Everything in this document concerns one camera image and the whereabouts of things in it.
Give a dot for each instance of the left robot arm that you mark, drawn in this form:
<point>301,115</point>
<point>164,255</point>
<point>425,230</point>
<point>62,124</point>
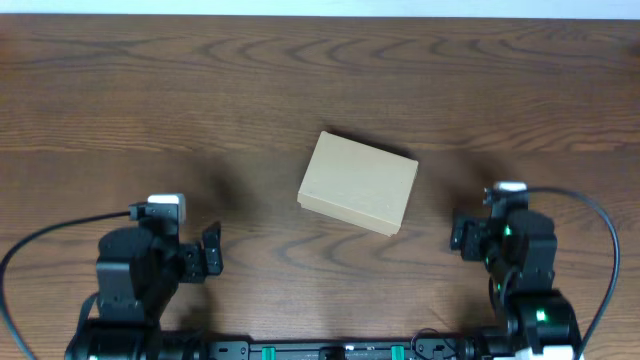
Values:
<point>139,269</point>

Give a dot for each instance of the cardboard box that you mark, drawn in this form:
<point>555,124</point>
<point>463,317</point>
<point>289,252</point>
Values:
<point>358,184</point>

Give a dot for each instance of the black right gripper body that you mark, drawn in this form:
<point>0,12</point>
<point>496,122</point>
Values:
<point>473,239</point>

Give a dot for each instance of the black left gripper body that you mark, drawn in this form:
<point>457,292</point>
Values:
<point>198,257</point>

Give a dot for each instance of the black mounting rail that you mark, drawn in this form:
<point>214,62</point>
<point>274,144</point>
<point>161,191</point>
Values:
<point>424,348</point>

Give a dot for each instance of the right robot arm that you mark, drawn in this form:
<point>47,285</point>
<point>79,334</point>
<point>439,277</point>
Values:
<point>517,247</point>

